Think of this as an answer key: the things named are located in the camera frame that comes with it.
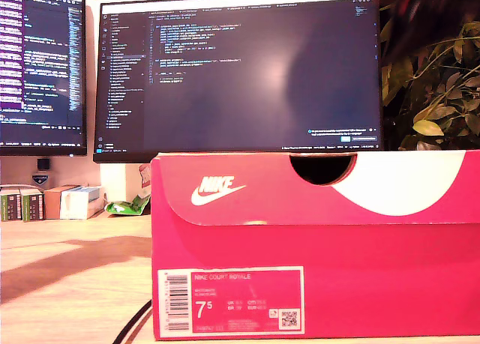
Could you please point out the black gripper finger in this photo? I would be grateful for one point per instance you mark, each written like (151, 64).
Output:
(405, 14)

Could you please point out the red Nike shoebox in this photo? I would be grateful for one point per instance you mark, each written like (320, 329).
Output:
(318, 246)

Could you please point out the white and blue box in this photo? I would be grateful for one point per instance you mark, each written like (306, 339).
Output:
(80, 204)

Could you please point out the brown cardboard box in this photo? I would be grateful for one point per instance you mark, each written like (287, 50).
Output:
(52, 202)

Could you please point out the small green box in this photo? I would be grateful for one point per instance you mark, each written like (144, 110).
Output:
(9, 206)
(32, 206)

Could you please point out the green leafy houseplant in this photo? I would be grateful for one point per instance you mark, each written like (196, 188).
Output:
(438, 96)

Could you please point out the large computer monitor code editor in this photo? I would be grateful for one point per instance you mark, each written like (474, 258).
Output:
(243, 78)

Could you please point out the white bag with red print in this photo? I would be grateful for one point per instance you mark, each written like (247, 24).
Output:
(144, 179)

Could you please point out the green plastic bag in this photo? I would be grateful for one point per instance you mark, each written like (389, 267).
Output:
(125, 208)

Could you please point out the computer monitor with purple terminal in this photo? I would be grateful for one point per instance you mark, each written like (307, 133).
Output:
(45, 66)

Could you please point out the small black cube device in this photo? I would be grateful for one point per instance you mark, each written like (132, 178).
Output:
(43, 164)

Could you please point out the shield shaped badge sticker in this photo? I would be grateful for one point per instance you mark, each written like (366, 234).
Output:
(39, 180)

